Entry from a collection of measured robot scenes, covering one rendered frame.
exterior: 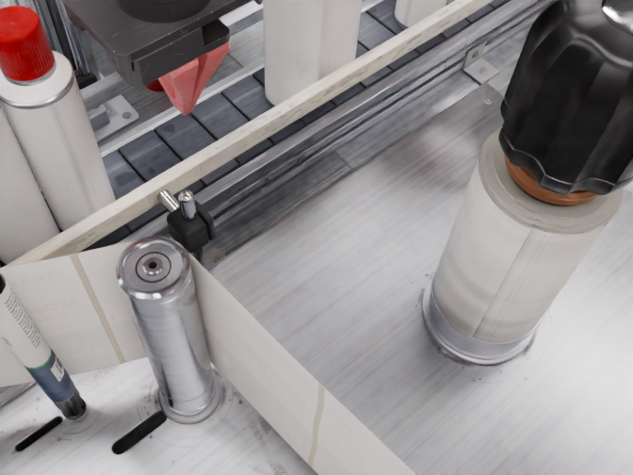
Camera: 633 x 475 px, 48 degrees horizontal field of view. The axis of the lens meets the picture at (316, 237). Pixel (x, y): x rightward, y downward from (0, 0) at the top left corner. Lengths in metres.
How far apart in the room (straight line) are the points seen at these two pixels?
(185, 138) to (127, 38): 0.26
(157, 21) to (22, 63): 0.10
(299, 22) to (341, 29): 0.07
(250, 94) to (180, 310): 0.36
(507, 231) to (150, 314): 0.20
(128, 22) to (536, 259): 0.27
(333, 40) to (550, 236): 0.33
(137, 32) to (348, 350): 0.28
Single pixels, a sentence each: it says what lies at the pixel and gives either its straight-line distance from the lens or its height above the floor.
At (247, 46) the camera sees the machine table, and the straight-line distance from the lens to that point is 0.82.
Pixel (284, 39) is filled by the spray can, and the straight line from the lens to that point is 0.62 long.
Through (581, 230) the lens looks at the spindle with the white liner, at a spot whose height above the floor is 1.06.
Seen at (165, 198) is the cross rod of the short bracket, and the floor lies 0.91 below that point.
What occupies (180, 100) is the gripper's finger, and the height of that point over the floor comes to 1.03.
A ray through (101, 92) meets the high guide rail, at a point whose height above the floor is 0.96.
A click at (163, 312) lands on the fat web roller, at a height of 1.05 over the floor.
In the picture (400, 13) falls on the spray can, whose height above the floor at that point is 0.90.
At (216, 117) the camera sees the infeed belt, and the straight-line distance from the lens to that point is 0.68.
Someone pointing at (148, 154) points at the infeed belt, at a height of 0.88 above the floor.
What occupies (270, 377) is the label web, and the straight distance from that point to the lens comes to 0.41.
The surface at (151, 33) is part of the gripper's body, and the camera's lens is 0.42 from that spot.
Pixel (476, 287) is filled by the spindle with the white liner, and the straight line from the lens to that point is 0.48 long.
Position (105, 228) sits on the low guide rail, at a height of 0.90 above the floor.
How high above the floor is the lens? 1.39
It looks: 57 degrees down
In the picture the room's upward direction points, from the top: 5 degrees clockwise
